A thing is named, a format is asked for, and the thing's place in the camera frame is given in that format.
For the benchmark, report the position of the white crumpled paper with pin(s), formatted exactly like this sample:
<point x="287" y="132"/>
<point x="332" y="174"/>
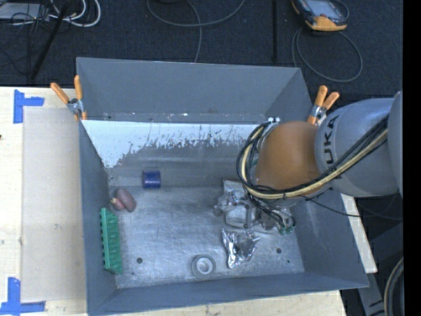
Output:
<point x="232" y="186"/>

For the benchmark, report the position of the red-brown toy sausage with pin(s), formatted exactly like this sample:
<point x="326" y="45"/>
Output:
<point x="126" y="200"/>

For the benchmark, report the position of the grey metal bin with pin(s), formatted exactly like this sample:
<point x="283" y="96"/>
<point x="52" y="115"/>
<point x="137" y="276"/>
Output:
<point x="184" y="235"/>

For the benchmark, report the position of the blue cylinder block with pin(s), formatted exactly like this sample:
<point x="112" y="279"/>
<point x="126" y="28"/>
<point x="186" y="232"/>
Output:
<point x="151" y="178"/>

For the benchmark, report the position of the dark green flat block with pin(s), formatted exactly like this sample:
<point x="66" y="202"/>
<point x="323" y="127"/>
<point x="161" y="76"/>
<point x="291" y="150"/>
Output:
<point x="112" y="242"/>

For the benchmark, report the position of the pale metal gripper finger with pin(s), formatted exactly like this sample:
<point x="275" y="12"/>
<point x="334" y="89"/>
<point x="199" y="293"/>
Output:
<point x="230" y="202"/>
<point x="239" y="218"/>

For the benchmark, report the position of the crumpled silver foil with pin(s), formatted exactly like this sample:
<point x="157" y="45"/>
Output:
<point x="238" y="247"/>

